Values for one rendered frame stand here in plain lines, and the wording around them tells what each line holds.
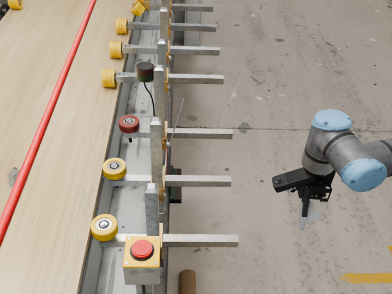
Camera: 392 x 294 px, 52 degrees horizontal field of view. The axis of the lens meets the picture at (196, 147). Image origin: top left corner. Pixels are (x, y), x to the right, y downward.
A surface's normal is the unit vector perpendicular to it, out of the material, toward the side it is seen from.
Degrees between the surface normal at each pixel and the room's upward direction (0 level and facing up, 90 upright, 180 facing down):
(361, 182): 90
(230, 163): 0
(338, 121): 5
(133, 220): 0
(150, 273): 90
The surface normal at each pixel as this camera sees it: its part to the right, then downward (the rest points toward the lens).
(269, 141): 0.04, -0.74
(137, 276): 0.03, 0.67
